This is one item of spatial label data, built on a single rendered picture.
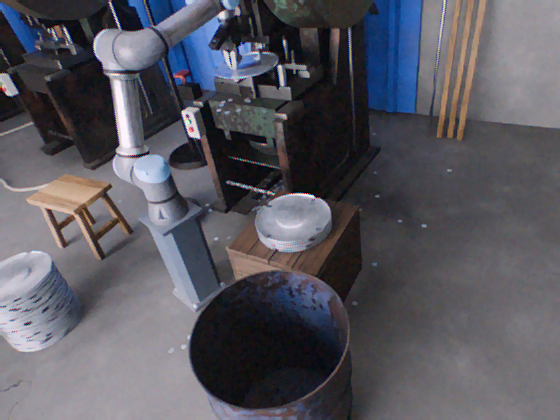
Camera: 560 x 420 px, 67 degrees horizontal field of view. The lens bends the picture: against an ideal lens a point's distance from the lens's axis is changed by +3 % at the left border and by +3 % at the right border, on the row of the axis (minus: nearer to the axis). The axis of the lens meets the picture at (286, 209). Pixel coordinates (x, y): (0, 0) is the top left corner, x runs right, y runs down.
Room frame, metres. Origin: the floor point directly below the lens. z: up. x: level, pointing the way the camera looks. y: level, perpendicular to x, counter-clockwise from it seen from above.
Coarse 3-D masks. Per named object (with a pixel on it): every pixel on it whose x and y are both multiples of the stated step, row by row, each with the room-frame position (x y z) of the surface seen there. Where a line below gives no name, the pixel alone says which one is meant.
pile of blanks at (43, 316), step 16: (48, 272) 1.31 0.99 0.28; (48, 288) 1.26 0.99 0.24; (64, 288) 1.32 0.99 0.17; (16, 304) 1.17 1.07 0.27; (32, 304) 1.19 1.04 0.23; (48, 304) 1.22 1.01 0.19; (64, 304) 1.27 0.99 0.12; (80, 304) 1.36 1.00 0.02; (0, 320) 1.16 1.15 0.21; (16, 320) 1.16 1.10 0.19; (32, 320) 1.18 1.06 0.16; (48, 320) 1.21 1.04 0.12; (64, 320) 1.23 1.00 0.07; (16, 336) 1.16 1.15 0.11; (32, 336) 1.17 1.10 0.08; (48, 336) 1.18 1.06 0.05; (64, 336) 1.21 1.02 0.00
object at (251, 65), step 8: (248, 56) 1.98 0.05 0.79; (256, 56) 1.96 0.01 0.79; (264, 56) 1.94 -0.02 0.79; (272, 56) 1.92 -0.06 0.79; (224, 64) 1.94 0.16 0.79; (240, 64) 1.88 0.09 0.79; (248, 64) 1.86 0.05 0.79; (256, 64) 1.84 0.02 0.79; (264, 64) 1.84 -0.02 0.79; (216, 72) 1.86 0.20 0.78; (224, 72) 1.84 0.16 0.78; (232, 72) 1.82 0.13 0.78; (240, 72) 1.80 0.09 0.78; (248, 72) 1.78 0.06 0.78; (256, 72) 1.76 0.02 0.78; (264, 72) 1.74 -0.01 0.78
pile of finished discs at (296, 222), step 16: (272, 208) 1.31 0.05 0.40; (288, 208) 1.28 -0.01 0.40; (304, 208) 1.27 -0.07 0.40; (320, 208) 1.26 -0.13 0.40; (256, 224) 1.23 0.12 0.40; (272, 224) 1.21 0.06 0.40; (288, 224) 1.19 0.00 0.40; (304, 224) 1.18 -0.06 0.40; (320, 224) 1.16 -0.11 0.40; (272, 240) 1.12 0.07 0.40; (288, 240) 1.10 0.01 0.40; (304, 240) 1.09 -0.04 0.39; (320, 240) 1.11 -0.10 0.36
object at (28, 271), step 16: (16, 256) 1.44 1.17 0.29; (32, 256) 1.42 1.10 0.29; (48, 256) 1.40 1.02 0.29; (0, 272) 1.35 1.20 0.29; (16, 272) 1.33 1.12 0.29; (32, 272) 1.32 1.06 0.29; (0, 288) 1.25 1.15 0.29; (16, 288) 1.24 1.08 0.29; (32, 288) 1.22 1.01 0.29; (0, 304) 1.16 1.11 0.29
